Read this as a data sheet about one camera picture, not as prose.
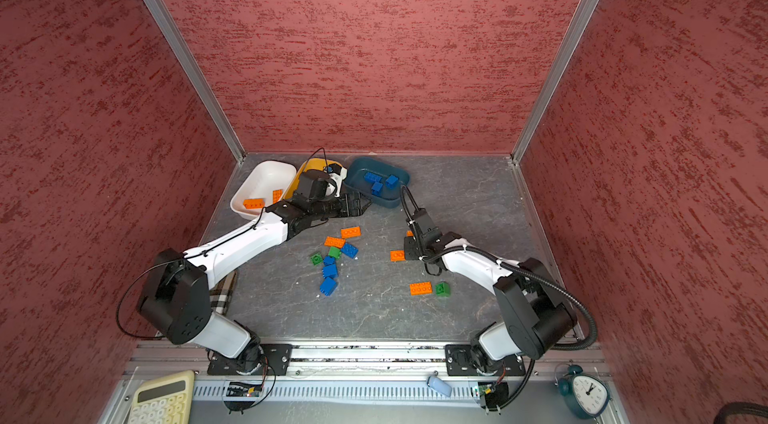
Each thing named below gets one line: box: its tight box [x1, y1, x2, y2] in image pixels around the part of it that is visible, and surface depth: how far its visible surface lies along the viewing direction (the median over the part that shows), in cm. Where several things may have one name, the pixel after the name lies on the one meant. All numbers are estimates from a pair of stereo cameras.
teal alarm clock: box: [554, 362, 611, 420], surface depth 68 cm
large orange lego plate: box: [324, 236, 346, 249], surface depth 97 cm
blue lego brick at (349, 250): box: [340, 242, 359, 259], surface depth 94 cm
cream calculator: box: [128, 370, 194, 424], surface depth 68 cm
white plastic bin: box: [230, 160, 297, 220], surface depth 109 cm
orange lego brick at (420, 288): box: [409, 281, 433, 296], surface depth 87 cm
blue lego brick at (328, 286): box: [320, 276, 338, 296], surface depth 89 cm
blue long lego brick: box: [364, 172, 383, 184], surface depth 114 cm
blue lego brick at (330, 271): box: [321, 264, 338, 279], surface depth 91 cm
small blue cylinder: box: [426, 375, 453, 397], surface depth 70 cm
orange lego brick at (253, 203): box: [243, 198, 264, 209], surface depth 105 cm
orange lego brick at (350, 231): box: [340, 226, 361, 238], surface depth 99 cm
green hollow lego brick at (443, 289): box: [435, 282, 451, 297], surface depth 87 cm
